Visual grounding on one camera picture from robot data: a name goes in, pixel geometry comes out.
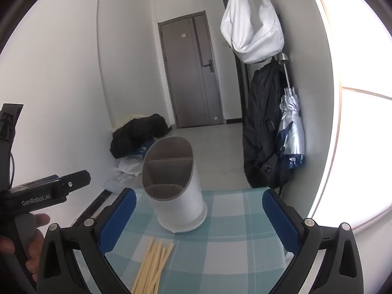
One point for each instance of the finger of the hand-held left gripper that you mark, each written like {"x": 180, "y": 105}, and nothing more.
{"x": 75, "y": 182}

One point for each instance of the white plastic parcel bag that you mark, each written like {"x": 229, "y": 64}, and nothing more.
{"x": 130, "y": 165}

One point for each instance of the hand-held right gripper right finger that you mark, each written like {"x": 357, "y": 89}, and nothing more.
{"x": 280, "y": 217}

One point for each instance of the silver folded umbrella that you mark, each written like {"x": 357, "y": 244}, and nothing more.
{"x": 292, "y": 134}

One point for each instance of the bright window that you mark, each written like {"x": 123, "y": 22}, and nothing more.
{"x": 361, "y": 128}

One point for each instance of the metal wall hook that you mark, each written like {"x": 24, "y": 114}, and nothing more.
{"x": 283, "y": 57}

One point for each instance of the white utensil holder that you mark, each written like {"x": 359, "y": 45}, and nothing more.
{"x": 180, "y": 208}

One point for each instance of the white hanging bag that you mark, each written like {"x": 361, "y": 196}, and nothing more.
{"x": 245, "y": 24}

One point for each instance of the grey plastic parcel bag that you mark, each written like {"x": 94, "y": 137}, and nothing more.
{"x": 122, "y": 183}

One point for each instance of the grey door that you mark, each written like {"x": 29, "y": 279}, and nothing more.
{"x": 186, "y": 76}

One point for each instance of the person's left hand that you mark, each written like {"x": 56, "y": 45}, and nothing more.
{"x": 34, "y": 251}

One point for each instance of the black jacket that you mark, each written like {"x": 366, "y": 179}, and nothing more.
{"x": 134, "y": 131}

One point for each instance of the teal checked tablecloth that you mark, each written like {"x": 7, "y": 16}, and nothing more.
{"x": 226, "y": 245}

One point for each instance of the black backpack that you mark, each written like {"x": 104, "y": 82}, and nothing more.
{"x": 260, "y": 122}

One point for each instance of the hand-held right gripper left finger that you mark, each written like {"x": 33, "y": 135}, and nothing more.
{"x": 118, "y": 217}

